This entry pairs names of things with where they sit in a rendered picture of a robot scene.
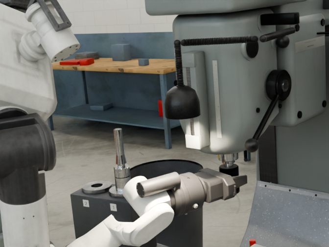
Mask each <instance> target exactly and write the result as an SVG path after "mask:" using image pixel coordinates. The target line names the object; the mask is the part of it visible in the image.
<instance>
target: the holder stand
mask: <svg viewBox="0 0 329 247"><path fill-rule="evenodd" d="M70 198H71V206H72V214H73V222H74V230H75V237H76V239H78V238H79V237H81V236H83V235H85V234H86V233H88V232H89V231H90V230H92V229H93V228H94V227H96V226H97V225H98V224H100V223H101V222H102V221H103V220H105V219H106V218H107V217H109V216H110V215H112V216H114V218H115V220H116V221H118V222H135V221H136V220H137V219H138V218H140V217H139V215H138V214H137V213H136V211H135V210H134V209H133V207H132V206H131V205H130V204H129V202H128V201H127V200H126V199H125V197H124V196H123V192H120V191H117V190H116V185H115V184H112V183H111V182H110V181H104V180H100V181H93V182H89V183H86V184H85V185H83V187H82V188H81V189H79V190H77V191H75V192H74V193H72V194H71V195H70ZM156 246H157V239H156V236H155V237H154V238H152V239H151V240H150V241H148V242H147V243H145V244H143V245H141V246H140V247H156ZM119 247H137V246H128V245H123V244H122V245H120V246H119Z"/></svg>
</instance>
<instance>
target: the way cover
mask: <svg viewBox="0 0 329 247"><path fill-rule="evenodd" d="M265 193H266V194H265ZM273 195H274V196H273ZM315 196H316V197H315ZM313 199H315V200H313ZM326 210H327V211H326ZM262 215H263V216H262ZM325 218H326V219H325ZM269 222H270V223H269ZM263 223H264V224H263ZM274 226H275V227H274ZM324 228H325V229H324ZM271 235H272V236H271ZM261 237H262V238H261ZM316 237H317V238H316ZM249 239H255V240H256V244H257V245H261V246H266V247H329V193H323V192H318V191H313V190H307V189H302V188H296V187H290V186H285V185H280V184H274V183H269V182H263V181H258V180H257V183H256V188H255V193H254V198H253V203H252V207H251V212H250V217H249V221H248V226H247V229H246V232H245V234H244V237H243V239H242V242H241V244H240V247H250V245H249ZM297 239H298V240H297Z"/></svg>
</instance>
